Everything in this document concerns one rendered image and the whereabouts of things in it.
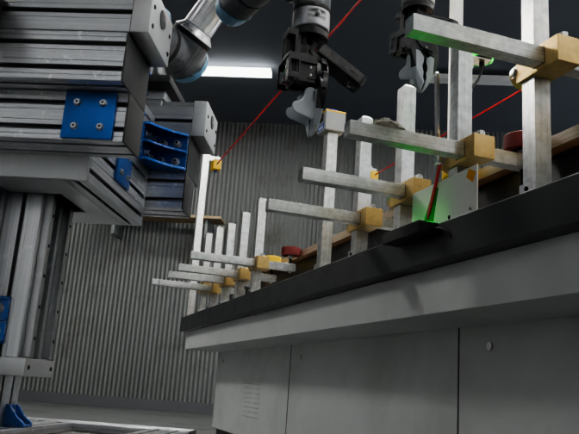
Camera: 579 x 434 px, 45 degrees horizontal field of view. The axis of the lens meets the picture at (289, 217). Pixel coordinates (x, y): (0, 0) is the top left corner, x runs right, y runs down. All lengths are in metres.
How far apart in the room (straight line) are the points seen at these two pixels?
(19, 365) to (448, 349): 1.04
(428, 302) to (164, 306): 6.95
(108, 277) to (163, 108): 6.98
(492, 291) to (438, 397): 0.59
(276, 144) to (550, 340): 7.27
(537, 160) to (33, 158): 0.90
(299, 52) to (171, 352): 7.11
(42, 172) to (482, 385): 1.08
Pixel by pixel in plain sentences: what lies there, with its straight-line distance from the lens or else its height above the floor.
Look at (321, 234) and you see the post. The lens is 2.18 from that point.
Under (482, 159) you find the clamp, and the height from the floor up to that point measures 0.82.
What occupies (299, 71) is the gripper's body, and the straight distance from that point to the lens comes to 1.36.
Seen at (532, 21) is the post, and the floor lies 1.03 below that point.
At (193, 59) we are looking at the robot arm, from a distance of 1.96.
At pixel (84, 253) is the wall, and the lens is 8.80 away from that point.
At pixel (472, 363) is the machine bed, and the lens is 1.79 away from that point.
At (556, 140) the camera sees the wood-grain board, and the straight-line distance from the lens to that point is 1.59.
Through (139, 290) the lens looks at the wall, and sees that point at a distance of 8.51.
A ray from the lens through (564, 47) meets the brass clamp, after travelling 1.34.
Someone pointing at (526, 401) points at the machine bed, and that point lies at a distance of 1.63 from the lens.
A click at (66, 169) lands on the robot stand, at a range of 1.34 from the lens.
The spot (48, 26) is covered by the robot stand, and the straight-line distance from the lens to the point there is 1.30.
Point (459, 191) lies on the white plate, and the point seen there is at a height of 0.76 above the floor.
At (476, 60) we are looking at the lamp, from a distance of 1.67.
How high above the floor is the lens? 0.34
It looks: 14 degrees up
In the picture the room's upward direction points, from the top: 4 degrees clockwise
